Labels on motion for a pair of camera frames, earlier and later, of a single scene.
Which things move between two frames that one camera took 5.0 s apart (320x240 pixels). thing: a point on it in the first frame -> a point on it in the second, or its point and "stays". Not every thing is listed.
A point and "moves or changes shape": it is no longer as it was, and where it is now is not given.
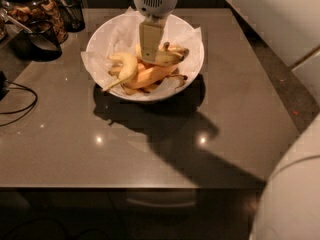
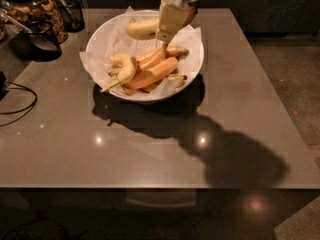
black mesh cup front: (37, 42) stays
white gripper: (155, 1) -> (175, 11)
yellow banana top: (166, 59) moves or changes shape
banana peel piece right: (180, 78) stays
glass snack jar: (24, 3) stays
